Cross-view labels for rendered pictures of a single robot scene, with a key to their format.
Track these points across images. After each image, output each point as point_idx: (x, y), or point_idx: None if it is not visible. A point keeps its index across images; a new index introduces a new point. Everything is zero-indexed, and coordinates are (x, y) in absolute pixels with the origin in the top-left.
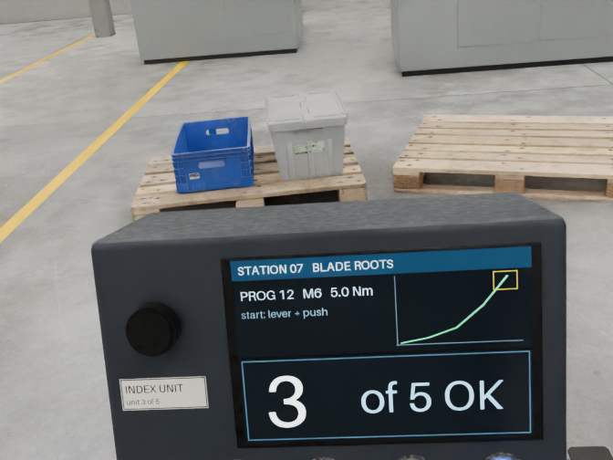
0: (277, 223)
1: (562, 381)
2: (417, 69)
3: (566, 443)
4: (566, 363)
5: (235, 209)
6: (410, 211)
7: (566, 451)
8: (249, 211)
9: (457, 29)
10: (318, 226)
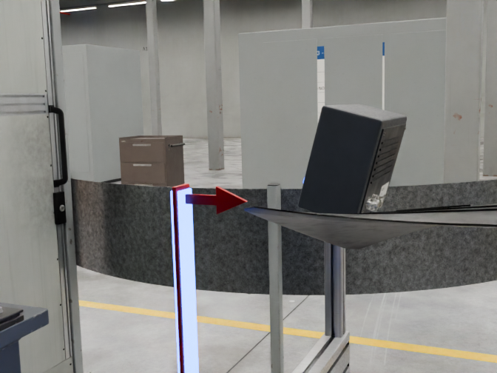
0: (357, 106)
1: (310, 155)
2: None
3: (307, 177)
4: (312, 150)
5: (395, 115)
6: (356, 109)
7: (305, 177)
8: (387, 113)
9: None
10: (345, 104)
